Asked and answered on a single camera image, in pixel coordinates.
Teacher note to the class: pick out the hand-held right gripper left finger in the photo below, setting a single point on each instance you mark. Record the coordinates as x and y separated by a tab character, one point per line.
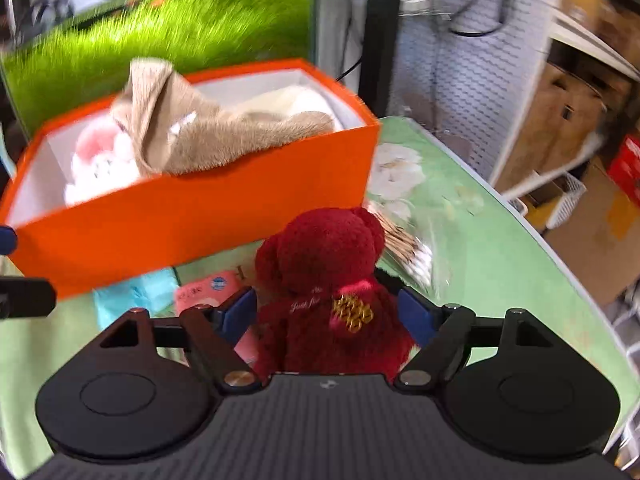
239	316

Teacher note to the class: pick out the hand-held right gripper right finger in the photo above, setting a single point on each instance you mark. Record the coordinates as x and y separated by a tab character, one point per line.
416	316

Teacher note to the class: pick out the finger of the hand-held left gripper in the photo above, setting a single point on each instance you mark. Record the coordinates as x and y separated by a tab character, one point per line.
7	241
25	297

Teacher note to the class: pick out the orange box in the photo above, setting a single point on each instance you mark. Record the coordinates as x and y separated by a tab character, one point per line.
200	220

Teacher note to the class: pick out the dark red teddy bear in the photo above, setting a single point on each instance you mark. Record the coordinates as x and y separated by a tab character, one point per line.
325	255

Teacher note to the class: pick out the pink plush toy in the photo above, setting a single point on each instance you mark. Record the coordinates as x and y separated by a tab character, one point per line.
100	160

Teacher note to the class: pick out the beige cloth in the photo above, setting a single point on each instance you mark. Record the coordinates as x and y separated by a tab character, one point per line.
200	125

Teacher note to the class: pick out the pink tissue pack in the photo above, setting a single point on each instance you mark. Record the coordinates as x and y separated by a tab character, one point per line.
210	285

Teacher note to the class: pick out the clear plastic packet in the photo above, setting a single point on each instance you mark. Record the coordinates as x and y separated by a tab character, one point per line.
405	255

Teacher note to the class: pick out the light blue tissue packet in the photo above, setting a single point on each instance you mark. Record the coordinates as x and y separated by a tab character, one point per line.
140	290

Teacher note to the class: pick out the white plastic basket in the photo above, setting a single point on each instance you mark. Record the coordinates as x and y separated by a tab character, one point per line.
560	200

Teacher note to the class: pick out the large brown cardboard box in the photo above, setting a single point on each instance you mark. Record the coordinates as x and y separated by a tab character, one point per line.
595	245

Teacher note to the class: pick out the white pegboard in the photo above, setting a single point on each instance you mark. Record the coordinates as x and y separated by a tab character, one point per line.
450	85

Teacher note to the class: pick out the green grass panel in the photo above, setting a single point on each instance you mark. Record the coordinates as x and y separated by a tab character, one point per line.
150	40

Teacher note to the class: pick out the red cardboard box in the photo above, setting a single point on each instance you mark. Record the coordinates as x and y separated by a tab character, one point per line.
627	165

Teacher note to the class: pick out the black upright post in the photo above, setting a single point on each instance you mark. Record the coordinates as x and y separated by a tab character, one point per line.
385	35

